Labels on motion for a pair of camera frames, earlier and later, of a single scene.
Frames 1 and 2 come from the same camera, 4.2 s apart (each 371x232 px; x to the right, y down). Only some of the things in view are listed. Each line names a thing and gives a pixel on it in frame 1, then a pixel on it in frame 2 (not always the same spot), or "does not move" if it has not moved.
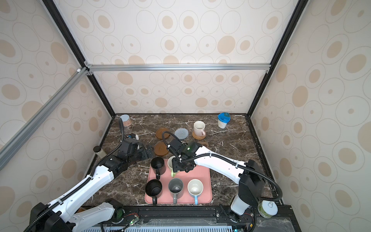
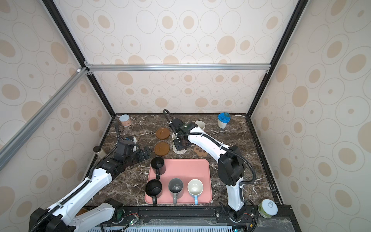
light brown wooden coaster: (161, 149) does not move
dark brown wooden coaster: (159, 133) does not move
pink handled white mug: (199, 128) does not move
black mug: (158, 166) does not move
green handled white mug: (170, 165) → (174, 137)
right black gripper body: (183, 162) → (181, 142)
